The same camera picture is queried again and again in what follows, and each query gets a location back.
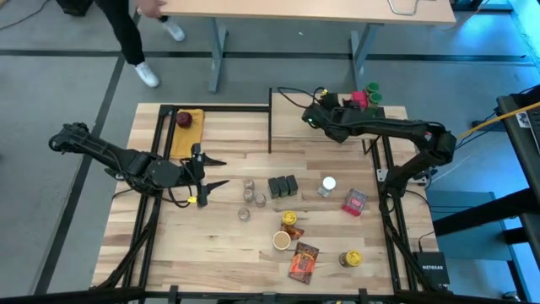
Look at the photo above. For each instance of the black side desk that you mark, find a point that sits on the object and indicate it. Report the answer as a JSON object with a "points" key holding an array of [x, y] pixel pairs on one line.
{"points": [[523, 160]]}

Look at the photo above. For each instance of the dark red apple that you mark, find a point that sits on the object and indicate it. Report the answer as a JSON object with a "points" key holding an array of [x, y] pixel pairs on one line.
{"points": [[184, 119]]}

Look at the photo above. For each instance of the wooden table with grey legs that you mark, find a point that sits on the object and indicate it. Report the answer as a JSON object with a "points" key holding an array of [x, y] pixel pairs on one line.
{"points": [[295, 10]]}

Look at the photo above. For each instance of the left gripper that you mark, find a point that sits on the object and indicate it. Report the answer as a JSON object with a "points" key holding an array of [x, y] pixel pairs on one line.
{"points": [[199, 175]]}

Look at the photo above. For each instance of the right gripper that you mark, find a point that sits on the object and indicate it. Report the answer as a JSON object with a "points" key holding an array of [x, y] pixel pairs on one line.
{"points": [[327, 122]]}

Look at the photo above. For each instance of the dark orange printed spice packet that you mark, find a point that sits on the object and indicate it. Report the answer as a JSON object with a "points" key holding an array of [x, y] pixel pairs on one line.
{"points": [[303, 262]]}

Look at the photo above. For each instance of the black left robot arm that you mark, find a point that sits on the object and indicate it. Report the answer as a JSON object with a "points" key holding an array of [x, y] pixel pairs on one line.
{"points": [[105, 154]]}

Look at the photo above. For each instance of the black Netgear network switch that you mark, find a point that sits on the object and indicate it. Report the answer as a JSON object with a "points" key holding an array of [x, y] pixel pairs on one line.
{"points": [[431, 267]]}

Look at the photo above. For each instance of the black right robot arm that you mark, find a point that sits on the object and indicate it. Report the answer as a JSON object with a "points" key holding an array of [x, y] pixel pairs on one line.
{"points": [[401, 128]]}

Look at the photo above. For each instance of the black stand base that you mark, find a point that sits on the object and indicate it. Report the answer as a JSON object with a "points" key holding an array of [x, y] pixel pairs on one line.
{"points": [[485, 6]]}

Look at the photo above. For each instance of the red smoked paprika tin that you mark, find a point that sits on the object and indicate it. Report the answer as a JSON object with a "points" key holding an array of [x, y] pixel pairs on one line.
{"points": [[360, 99], [355, 200]]}

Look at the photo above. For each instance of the white-lidded glass spice jar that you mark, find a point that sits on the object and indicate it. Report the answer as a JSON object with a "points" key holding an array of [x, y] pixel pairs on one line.
{"points": [[328, 183]]}

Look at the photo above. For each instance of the small cork-lidded glass jar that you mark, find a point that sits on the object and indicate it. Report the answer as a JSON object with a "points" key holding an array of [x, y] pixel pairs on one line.
{"points": [[260, 200], [248, 195], [249, 183], [244, 214]]}

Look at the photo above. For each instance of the walking person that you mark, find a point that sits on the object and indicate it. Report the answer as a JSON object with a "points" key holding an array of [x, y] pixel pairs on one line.
{"points": [[122, 29]]}

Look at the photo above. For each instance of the black aluminium table frame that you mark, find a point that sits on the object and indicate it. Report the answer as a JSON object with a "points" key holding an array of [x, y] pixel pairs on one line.
{"points": [[211, 108]]}

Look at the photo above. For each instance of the orange taco seasoning packet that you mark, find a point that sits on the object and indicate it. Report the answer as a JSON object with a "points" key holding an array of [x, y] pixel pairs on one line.
{"points": [[295, 232]]}

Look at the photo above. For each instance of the black floor object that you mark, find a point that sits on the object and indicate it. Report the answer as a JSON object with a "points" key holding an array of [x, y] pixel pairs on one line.
{"points": [[76, 6]]}

